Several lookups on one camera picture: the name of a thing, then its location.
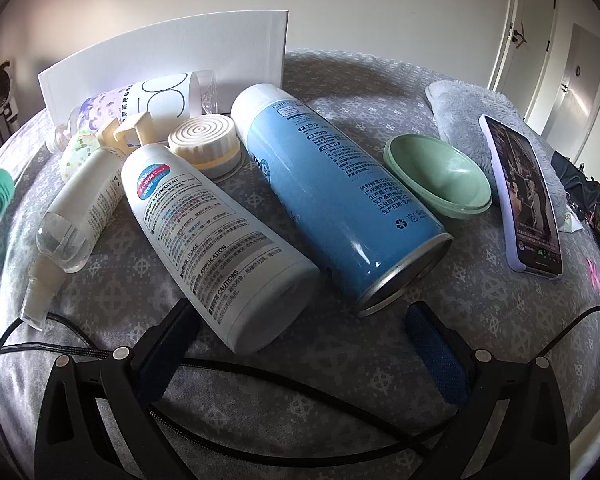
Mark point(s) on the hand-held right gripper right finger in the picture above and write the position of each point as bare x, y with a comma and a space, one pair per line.
437, 355

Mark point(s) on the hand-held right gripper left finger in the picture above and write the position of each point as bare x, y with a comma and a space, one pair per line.
172, 340

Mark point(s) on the small clear spray bottle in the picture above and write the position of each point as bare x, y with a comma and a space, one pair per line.
62, 242

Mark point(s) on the green dotted small bottle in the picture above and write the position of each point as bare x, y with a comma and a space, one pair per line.
77, 155

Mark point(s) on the small white pump bottle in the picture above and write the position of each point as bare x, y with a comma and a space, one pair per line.
87, 185

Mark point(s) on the large white pump lotion bottle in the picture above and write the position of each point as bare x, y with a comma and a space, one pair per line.
205, 220

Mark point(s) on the clear purple label water bottle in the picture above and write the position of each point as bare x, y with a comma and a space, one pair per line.
145, 97

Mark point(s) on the green bowl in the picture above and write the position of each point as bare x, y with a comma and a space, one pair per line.
435, 175

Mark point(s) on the blue spray can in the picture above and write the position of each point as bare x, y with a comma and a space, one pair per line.
325, 185

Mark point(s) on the cream round ribbed jar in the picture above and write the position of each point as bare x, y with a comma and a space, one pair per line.
200, 135

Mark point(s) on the white storage box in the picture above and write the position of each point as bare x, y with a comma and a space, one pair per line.
180, 45

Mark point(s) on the grey patterned bedspread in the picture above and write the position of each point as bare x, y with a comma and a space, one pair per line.
330, 360

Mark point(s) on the pink hair clip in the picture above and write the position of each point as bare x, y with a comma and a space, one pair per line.
593, 272

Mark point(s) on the smartphone in lilac case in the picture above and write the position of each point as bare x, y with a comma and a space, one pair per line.
525, 200

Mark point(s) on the white paper scrap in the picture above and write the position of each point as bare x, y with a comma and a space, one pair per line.
571, 222

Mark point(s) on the dark clothing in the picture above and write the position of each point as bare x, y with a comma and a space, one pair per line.
575, 180

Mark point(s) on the grey fluffy cloth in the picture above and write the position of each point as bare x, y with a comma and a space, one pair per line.
460, 110

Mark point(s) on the white door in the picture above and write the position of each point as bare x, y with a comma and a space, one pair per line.
580, 75
522, 10

